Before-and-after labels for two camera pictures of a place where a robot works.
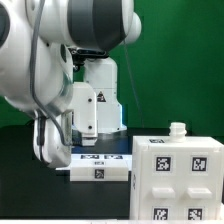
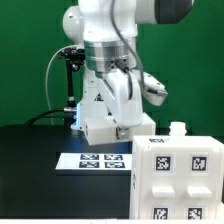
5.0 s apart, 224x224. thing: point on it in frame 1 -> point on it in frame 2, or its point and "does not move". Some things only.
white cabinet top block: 98,170 -> 102,130
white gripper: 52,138 -> 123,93
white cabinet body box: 176,177 does not move
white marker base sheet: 99,160 does not move
